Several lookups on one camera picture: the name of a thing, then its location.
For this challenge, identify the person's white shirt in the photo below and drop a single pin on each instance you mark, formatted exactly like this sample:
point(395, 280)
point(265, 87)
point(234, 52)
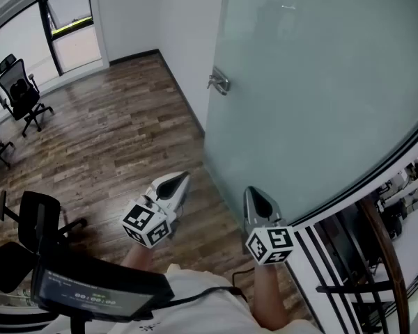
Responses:
point(202, 311)

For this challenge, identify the person's left forearm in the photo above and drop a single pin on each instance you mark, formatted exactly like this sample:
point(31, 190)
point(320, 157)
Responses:
point(137, 256)

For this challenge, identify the black mesh office chair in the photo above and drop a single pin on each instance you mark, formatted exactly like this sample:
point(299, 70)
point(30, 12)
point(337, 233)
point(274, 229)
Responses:
point(19, 92)

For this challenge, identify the black chair with armrests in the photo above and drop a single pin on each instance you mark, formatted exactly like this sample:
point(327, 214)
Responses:
point(7, 266)

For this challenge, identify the black metal rack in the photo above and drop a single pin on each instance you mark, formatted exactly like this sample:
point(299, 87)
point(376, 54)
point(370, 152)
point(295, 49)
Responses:
point(355, 287)

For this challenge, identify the frosted glass door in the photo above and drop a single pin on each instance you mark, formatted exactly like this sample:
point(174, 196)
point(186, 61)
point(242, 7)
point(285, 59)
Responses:
point(317, 99)

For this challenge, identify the black display tablet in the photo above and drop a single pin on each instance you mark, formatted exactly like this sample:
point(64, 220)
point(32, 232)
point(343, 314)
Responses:
point(90, 287)

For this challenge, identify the person's right forearm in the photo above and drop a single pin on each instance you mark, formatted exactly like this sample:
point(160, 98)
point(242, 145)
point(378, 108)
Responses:
point(270, 291)

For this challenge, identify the black framed window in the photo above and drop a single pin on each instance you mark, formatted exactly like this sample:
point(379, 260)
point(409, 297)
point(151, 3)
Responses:
point(73, 47)

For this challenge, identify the black baseboard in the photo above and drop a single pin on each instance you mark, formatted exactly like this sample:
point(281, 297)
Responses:
point(136, 56)

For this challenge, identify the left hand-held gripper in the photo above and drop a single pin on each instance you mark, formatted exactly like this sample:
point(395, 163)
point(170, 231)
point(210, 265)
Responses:
point(146, 224)

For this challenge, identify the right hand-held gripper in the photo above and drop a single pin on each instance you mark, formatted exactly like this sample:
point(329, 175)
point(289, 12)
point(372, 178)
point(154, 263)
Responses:
point(271, 244)

